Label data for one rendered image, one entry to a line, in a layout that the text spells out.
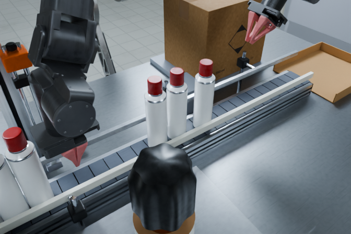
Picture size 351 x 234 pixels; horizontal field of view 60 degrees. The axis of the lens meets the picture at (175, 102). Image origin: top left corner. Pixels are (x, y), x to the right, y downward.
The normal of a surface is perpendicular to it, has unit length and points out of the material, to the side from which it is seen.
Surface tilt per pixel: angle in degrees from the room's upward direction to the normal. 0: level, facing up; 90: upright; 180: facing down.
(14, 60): 90
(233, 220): 0
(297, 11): 90
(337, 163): 0
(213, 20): 90
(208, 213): 0
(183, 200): 90
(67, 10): 70
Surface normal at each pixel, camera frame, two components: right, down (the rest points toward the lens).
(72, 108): 0.59, 0.48
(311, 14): -0.81, 0.36
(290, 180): 0.00, -0.79
